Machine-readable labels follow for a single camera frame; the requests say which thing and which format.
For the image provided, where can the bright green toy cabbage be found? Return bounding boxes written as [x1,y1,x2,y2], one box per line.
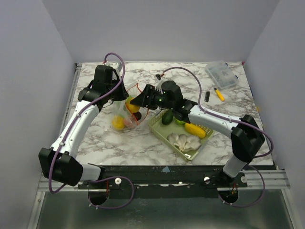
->
[175,119,185,125]

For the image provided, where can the white toy mushroom cluster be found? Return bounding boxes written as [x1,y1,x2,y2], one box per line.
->
[167,133,201,152]

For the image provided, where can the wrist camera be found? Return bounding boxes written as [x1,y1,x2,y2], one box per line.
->
[104,62,122,72]
[155,72,165,92]

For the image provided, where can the pale green plastic basket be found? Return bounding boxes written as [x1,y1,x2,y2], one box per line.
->
[148,110,214,161]

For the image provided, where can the small black comb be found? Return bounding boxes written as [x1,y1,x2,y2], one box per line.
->
[204,91,210,102]

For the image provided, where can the orange toy peach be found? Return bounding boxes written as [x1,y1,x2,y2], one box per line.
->
[123,118,135,128]

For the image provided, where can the yellow toy corn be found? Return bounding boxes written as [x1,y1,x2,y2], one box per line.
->
[184,123,206,138]

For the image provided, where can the clear zip top bag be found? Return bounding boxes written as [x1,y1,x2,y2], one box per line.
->
[112,82,149,131]

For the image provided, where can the yellow toy pear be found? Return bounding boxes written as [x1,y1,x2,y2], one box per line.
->
[112,115,125,130]

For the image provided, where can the purple cable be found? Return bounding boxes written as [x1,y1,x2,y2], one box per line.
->
[158,66,274,208]
[48,52,134,210]

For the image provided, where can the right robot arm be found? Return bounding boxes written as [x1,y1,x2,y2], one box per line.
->
[130,81,265,187]

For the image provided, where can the green toy cucumber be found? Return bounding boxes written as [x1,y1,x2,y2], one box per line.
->
[125,96,133,103]

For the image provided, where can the yellow toy lemon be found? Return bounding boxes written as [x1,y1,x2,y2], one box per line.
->
[126,101,140,113]

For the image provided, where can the black front mounting rail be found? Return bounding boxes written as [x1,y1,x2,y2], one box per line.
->
[78,166,247,200]

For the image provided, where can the clear plastic parts box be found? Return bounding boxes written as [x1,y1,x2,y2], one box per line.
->
[205,61,239,89]

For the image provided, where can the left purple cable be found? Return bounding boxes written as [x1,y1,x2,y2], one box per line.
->
[48,52,134,210]

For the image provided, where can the dark green toy avocado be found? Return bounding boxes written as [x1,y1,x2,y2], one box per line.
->
[162,110,173,125]

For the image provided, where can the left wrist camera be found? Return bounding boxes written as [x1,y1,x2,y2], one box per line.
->
[104,62,122,72]

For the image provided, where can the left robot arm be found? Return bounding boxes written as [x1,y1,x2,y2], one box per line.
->
[39,62,128,188]

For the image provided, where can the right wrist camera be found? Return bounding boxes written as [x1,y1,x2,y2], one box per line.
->
[155,72,165,92]

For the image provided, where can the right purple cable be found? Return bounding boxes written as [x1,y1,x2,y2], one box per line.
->
[158,66,274,208]

